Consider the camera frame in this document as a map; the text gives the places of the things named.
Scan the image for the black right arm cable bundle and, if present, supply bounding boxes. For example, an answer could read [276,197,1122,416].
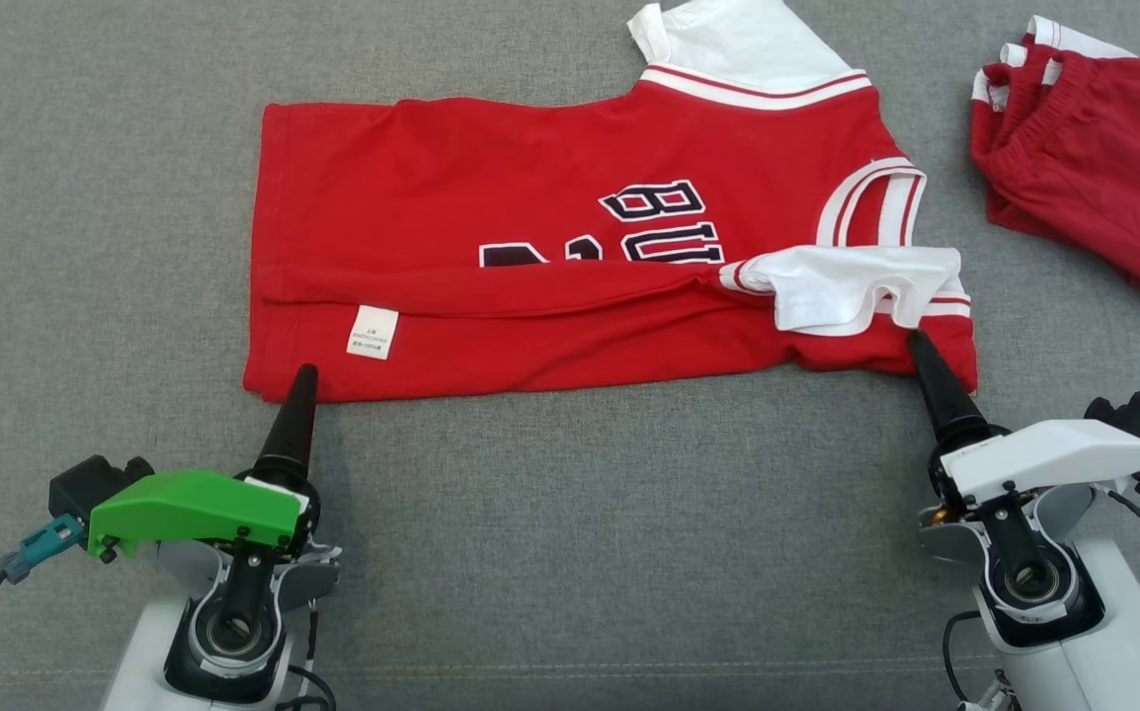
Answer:
[942,610,1020,711]

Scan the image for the red shorts with white stripes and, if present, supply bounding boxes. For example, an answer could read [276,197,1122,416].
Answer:
[968,15,1140,320]

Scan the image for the black left arm cable bundle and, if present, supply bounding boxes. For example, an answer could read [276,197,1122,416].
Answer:
[279,602,339,711]

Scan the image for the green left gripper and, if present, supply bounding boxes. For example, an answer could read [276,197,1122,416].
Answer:
[88,363,322,564]

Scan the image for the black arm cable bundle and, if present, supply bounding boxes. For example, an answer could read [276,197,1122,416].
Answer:
[942,610,1020,711]
[279,602,339,711]

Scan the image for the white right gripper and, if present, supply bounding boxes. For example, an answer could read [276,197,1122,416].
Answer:
[908,330,1140,510]

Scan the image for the grey fabric sofa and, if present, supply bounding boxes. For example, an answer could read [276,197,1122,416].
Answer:
[0,0,1140,711]

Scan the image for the red Bulls jersey white sleeves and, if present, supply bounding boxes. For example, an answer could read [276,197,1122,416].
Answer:
[242,0,979,404]

